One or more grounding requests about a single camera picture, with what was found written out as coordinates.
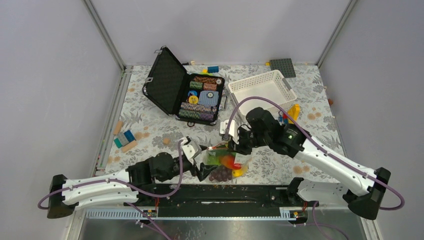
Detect light green toy pepper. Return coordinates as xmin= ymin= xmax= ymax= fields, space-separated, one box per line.
xmin=204 ymin=152 xmax=221 ymax=166

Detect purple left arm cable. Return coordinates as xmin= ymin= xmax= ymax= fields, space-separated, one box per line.
xmin=37 ymin=139 xmax=186 ymax=210

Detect clear zip bag orange zipper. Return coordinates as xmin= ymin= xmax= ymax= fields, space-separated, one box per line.
xmin=203 ymin=142 xmax=252 ymax=183

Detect dark red toy grapes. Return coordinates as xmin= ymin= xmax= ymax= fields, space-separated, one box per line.
xmin=208 ymin=165 xmax=233 ymax=182

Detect grey building base plate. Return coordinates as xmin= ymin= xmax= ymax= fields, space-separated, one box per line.
xmin=269 ymin=58 xmax=296 ymax=78

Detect blue toy brick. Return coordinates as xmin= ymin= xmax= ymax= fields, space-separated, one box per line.
xmin=207 ymin=65 xmax=220 ymax=74

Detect tan wooden block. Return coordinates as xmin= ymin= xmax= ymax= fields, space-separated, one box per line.
xmin=112 ymin=120 xmax=124 ymax=136

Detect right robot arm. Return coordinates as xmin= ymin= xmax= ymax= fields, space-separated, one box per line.
xmin=219 ymin=107 xmax=391 ymax=220

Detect yellow toy corn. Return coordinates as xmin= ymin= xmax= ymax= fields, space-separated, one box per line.
xmin=231 ymin=165 xmax=249 ymax=178

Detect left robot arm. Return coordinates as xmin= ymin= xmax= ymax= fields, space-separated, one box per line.
xmin=37 ymin=137 xmax=217 ymax=219

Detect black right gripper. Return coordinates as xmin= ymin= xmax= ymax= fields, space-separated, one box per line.
xmin=227 ymin=126 xmax=271 ymax=156

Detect black poker chip case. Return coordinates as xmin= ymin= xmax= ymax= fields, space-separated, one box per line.
xmin=142 ymin=46 xmax=225 ymax=126

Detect red orange toy mango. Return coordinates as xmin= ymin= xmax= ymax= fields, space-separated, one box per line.
xmin=219 ymin=154 xmax=242 ymax=170

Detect white perforated plastic basket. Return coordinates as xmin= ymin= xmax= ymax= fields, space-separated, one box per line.
xmin=228 ymin=70 xmax=297 ymax=110

